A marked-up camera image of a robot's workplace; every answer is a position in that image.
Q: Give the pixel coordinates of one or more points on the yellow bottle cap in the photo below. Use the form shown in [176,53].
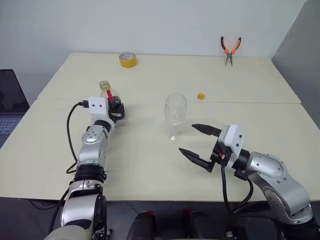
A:
[201,96]

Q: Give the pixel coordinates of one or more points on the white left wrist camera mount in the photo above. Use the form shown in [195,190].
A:
[98,106]

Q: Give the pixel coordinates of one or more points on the dark laptop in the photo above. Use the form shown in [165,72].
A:
[11,95]

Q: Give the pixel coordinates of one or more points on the small clear plastic bottle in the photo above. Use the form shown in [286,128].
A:
[113,93]

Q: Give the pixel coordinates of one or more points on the clear wine glass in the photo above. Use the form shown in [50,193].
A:
[175,110]

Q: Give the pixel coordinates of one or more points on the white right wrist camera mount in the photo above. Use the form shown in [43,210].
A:
[233,140]

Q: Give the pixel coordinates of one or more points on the yellow tape roll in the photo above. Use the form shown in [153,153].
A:
[128,61]

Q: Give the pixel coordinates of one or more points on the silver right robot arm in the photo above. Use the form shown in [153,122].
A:
[277,175]

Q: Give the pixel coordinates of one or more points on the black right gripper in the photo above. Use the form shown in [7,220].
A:
[221,152]

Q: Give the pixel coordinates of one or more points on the dark rounded shape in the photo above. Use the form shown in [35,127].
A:
[206,226]
[143,226]

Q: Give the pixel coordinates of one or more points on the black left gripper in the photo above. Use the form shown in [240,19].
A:
[117,116]

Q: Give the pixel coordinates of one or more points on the orange black needle-nose pliers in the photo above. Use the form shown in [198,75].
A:
[228,50]

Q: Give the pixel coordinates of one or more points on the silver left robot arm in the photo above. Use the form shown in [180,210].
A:
[92,150]

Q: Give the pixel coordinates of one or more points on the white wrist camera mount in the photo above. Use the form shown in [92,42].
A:
[233,140]
[98,106]

